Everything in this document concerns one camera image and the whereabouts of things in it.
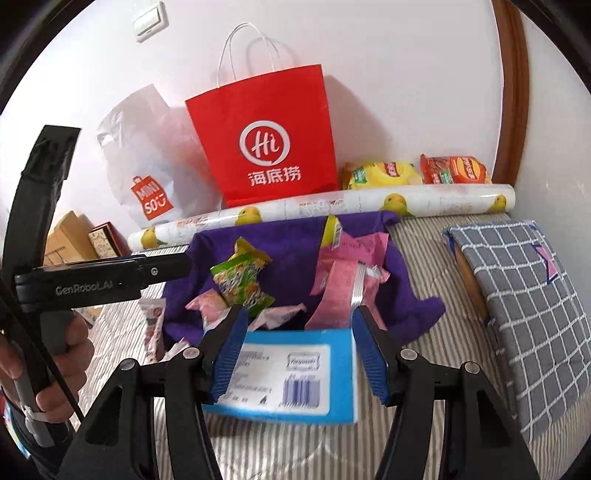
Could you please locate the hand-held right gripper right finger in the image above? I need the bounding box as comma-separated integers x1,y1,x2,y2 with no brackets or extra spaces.
352,305,541,480

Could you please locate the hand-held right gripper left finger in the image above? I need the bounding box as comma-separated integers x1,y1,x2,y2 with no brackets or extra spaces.
58,305,250,480

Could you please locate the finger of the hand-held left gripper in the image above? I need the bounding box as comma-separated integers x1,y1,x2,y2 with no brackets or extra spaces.
134,251,192,291

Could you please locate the blue box with white label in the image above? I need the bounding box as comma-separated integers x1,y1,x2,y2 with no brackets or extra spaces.
203,328,360,424

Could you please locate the yellow green snack packet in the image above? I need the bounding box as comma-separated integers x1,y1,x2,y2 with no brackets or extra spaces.
210,237,275,319

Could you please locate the pink yellow-edged snack packet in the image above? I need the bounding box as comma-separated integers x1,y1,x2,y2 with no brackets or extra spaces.
309,215,391,296

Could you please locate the purple cloth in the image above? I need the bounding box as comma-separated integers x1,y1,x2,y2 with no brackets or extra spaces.
163,210,446,344

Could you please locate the person's left hand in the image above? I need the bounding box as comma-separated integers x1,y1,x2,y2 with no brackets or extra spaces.
0,314,90,416

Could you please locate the wooden headboard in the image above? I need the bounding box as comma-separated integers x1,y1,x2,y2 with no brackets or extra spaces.
44,211,95,266

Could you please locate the patterned gift box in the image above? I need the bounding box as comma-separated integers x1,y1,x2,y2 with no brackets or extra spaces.
88,222,132,258

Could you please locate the small pink snack packet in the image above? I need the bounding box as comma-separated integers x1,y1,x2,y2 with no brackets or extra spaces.
185,288,229,330

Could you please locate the pile of snack packets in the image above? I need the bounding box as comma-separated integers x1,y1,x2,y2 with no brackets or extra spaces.
137,298,190,365

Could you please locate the white snack packet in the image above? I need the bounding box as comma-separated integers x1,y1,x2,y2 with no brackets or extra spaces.
247,302,308,332

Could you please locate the long pink snack packet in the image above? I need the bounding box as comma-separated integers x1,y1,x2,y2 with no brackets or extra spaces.
305,261,389,330

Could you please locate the white plastic bag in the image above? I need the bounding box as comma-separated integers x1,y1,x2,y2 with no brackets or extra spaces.
96,83,222,227

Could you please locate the grey checked pillow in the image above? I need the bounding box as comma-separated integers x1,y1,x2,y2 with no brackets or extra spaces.
442,220,591,441

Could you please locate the lemon print paper roll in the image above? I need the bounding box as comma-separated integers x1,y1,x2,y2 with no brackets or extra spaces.
128,182,515,252

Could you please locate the yellow chips bag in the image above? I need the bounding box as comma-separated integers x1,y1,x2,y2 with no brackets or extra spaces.
342,160,422,190

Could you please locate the red paper bag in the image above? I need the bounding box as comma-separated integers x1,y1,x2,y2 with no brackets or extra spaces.
185,23,341,208

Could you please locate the red chips bag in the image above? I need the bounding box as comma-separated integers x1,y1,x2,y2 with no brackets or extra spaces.
419,154,492,185

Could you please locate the white wall switch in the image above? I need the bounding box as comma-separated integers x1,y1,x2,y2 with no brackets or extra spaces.
133,1,169,43

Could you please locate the wooden door frame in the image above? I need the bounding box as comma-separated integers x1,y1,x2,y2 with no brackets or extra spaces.
492,0,529,185

